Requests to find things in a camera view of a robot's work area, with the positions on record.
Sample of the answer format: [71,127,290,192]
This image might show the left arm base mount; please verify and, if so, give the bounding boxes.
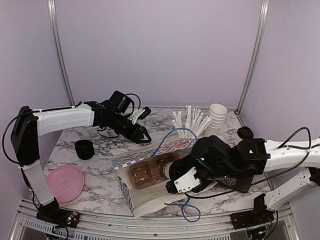
[36,197,80,229]

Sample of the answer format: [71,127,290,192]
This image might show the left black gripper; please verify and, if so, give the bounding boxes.
[108,112,152,143]

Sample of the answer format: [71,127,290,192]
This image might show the black floral square dish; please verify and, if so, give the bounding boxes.
[214,174,254,193]

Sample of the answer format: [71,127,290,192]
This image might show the brown cardboard cup carrier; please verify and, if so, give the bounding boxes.
[128,153,178,190]

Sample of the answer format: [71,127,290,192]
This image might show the stack of black cup lids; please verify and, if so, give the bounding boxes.
[74,139,95,160]

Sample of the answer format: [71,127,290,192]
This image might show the aluminium frame post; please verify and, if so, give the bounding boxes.
[236,0,270,115]
[47,0,75,105]

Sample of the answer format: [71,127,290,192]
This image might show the stack of white paper cups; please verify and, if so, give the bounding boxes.
[204,103,228,137]

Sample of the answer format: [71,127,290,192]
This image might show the blue checkered paper bag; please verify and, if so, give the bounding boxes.
[111,127,218,223]

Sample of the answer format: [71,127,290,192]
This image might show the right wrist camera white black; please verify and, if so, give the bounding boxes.
[165,167,202,194]

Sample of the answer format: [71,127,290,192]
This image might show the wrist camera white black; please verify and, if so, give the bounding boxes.
[165,167,202,194]
[128,106,151,124]

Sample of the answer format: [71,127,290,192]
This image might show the black plastic cup lid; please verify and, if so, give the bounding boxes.
[237,126,254,140]

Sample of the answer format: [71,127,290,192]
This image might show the left aluminium frame post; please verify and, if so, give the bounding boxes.
[47,0,75,105]

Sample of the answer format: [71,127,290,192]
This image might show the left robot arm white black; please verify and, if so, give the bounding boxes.
[6,90,152,223]

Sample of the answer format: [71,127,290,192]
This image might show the right aluminium frame post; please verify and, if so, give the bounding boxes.
[236,0,270,115]

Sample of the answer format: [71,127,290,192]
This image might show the white wrapped straws bundle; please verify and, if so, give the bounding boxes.
[171,105,212,139]

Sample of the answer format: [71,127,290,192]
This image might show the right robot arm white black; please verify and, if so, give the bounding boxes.
[163,135,320,224]

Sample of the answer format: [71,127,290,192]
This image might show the pink plastic plate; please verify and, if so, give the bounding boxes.
[46,165,85,204]

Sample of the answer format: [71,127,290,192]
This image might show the aluminium front rail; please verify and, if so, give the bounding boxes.
[8,199,301,240]

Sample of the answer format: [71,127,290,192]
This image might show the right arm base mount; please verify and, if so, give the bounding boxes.
[230,193,275,230]

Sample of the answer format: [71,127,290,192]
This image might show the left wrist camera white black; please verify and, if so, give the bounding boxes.
[128,106,151,124]

